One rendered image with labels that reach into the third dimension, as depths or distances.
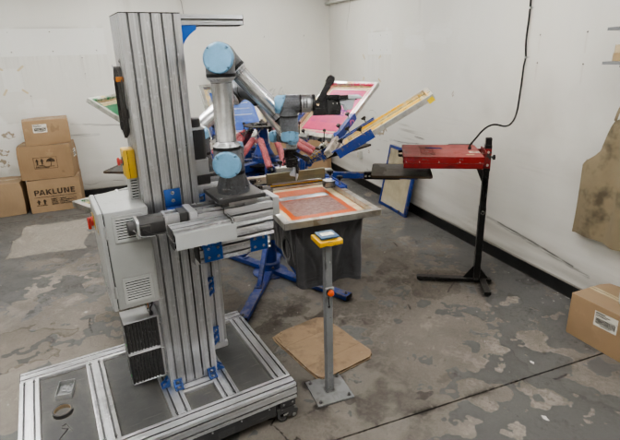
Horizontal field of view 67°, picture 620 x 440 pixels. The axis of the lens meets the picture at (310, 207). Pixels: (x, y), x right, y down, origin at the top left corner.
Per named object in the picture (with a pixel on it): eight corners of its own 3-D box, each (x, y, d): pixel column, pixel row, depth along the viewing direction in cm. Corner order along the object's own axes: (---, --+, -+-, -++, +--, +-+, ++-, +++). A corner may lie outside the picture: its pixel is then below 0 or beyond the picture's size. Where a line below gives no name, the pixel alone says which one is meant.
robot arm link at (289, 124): (298, 137, 207) (297, 112, 203) (299, 142, 196) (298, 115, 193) (280, 138, 206) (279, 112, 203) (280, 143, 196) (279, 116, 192)
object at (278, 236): (305, 272, 277) (304, 220, 267) (292, 275, 274) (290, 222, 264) (281, 244, 318) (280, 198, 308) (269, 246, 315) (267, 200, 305)
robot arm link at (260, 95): (205, 56, 204) (285, 136, 217) (201, 56, 194) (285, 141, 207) (223, 36, 202) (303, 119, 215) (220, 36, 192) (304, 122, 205)
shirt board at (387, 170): (428, 173, 391) (428, 163, 388) (432, 186, 353) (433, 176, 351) (270, 171, 412) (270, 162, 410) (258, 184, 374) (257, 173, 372)
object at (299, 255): (363, 279, 291) (363, 212, 277) (293, 293, 276) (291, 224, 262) (361, 277, 293) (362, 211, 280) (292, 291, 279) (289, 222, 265)
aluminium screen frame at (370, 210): (381, 215, 271) (381, 208, 270) (284, 231, 252) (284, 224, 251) (327, 182, 342) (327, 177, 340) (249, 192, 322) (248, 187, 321)
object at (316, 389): (354, 397, 267) (355, 240, 236) (318, 408, 259) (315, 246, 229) (339, 374, 286) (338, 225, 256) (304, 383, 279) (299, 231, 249)
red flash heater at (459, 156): (477, 158, 383) (479, 143, 379) (488, 172, 340) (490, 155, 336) (401, 157, 393) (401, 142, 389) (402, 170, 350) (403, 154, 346)
